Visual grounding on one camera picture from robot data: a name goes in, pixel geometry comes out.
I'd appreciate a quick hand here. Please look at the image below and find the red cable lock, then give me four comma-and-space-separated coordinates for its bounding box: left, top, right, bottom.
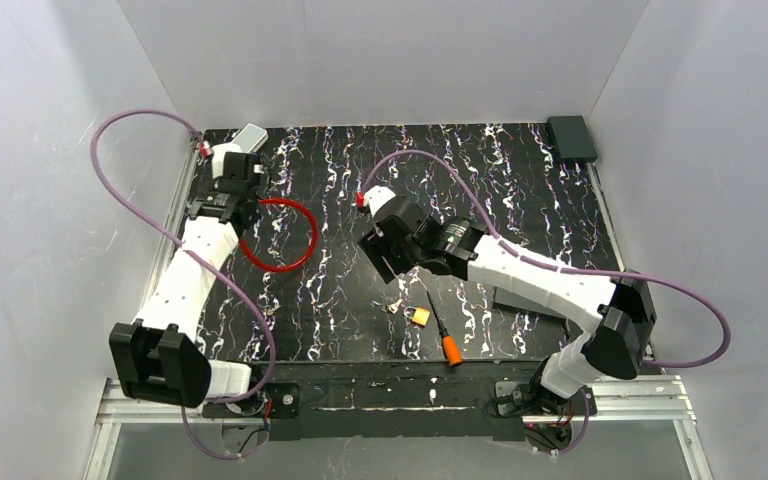
238, 197, 321, 274

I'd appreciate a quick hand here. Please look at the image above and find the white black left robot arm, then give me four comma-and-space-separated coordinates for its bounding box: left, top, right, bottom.
109, 151, 266, 408

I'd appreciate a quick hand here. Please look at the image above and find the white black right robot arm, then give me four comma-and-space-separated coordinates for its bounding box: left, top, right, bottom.
356, 187, 656, 417

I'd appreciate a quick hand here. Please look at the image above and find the white rectangular box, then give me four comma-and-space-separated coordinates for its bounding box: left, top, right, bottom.
232, 123, 268, 154

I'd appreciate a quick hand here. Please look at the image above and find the brass padlock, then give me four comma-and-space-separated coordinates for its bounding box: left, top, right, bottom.
404, 307, 431, 327

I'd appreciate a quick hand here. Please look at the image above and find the dark grey flat plate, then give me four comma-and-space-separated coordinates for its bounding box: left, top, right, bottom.
493, 287, 566, 322

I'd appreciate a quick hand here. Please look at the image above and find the black box in corner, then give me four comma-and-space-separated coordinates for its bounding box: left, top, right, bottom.
546, 116, 598, 165

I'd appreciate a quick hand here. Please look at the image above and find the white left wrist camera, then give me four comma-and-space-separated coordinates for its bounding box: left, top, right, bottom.
198, 140, 255, 180

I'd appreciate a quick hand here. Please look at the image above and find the orange handled screwdriver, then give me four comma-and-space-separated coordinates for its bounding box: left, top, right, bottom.
426, 291, 463, 368

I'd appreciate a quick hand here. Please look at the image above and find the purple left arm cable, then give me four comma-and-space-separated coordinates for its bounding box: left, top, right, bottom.
89, 109, 278, 462

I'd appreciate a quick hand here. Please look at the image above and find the aluminium frame rail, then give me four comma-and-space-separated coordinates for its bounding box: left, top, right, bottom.
82, 132, 717, 480

